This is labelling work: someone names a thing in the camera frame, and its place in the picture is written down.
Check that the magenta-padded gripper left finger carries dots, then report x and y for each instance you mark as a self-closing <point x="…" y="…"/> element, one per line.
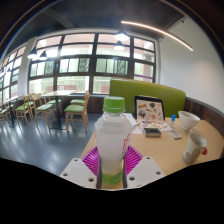
<point x="77" y="171"/>

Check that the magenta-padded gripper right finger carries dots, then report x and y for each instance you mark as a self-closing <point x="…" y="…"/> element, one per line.
<point x="146" y="170"/>

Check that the clear green-capped drink bottle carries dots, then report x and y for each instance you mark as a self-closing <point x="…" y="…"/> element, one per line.
<point x="112" y="140"/>

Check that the small dark box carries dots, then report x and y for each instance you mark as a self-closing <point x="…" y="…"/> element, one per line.
<point x="152" y="132"/>

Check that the colourful sticker sheet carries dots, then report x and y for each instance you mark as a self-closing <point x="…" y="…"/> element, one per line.
<point x="156" y="125"/>

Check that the white paper sheet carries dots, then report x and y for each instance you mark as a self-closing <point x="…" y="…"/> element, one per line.
<point x="133" y="125"/>

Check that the white patterned mug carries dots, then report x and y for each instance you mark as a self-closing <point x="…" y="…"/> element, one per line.
<point x="193" y="148"/>

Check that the small blue-capped white bottle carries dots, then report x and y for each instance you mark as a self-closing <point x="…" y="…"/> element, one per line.
<point x="172" y="121"/>

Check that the flat round red coaster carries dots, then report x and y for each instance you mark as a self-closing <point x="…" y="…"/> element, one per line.
<point x="204" y="151"/>

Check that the black tablet with colourful screen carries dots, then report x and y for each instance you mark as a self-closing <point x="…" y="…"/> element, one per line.
<point x="149" y="108"/>

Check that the wooden green-seated chairs group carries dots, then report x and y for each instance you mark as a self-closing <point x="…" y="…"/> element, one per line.
<point x="76" y="108"/>

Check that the wooden dining table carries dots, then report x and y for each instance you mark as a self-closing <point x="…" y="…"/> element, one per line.
<point x="58" y="94"/>

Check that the green upholstered booth backrest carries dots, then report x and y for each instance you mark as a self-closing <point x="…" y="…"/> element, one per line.
<point x="150" y="88"/>

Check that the long linear ceiling light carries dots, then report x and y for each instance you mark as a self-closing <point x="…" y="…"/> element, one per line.
<point x="160" y="31"/>

